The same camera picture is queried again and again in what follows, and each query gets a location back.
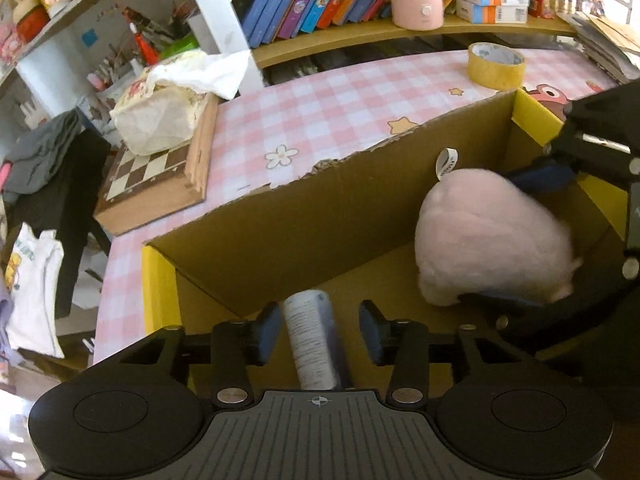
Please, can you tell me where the white cylindrical bottle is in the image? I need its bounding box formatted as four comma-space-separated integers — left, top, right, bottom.
282, 290, 346, 391

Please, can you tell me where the black chair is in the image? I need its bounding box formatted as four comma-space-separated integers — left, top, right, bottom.
5, 130, 113, 318

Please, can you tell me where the desk organizer with pens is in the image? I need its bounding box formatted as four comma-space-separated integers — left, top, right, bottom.
87, 7, 201, 96

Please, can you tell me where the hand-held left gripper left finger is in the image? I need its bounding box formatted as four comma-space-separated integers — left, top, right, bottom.
120, 301, 283, 408

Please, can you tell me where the floral tissue pack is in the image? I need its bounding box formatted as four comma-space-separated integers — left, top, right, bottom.
109, 50, 251, 156

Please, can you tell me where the pink plush toy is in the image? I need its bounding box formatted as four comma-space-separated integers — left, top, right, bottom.
415, 147, 583, 307

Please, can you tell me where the yellow cardboard box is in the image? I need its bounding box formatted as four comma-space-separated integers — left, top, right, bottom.
141, 89, 626, 396

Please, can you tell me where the stack of papers and booklets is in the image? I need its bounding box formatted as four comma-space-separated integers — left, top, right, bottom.
557, 10, 640, 83

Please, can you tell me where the yellow tape roll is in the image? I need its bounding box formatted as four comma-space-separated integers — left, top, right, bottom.
467, 42, 527, 92

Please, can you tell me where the red round toy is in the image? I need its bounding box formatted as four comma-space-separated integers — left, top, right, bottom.
15, 0, 51, 43

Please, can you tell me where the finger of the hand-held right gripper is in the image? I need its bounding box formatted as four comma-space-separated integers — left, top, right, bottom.
502, 80, 640, 195
457, 255, 640, 361

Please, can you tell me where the white wooden bookshelf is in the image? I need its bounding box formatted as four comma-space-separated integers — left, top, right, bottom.
0, 0, 591, 101

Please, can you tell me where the row of colourful books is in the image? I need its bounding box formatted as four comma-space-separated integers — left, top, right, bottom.
242, 0, 546, 48

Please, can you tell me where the grey folded cloth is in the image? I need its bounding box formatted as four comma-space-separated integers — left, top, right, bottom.
2, 110, 83, 196

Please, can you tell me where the wooden chess box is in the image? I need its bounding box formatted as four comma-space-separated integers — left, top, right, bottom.
94, 94, 220, 237

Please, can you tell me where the white printed t-shirt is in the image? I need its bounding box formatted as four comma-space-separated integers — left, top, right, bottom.
2, 222, 66, 358

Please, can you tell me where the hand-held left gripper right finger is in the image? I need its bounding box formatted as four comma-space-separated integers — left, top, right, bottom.
359, 300, 521, 408

